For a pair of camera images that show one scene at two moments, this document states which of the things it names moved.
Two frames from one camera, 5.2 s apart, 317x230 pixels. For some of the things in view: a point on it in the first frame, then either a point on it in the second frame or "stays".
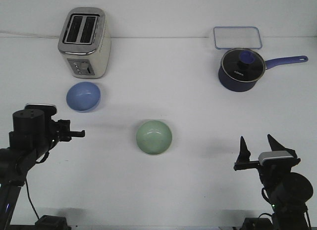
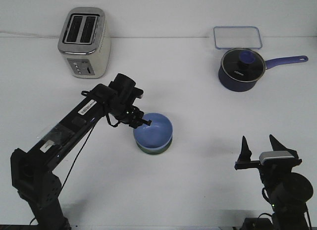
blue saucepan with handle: x=237 y=86 stays
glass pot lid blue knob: x=243 y=65 stays
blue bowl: x=83 y=97 -> x=158 y=135
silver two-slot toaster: x=85 y=42 stays
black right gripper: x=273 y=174 stays
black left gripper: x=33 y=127 -> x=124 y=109
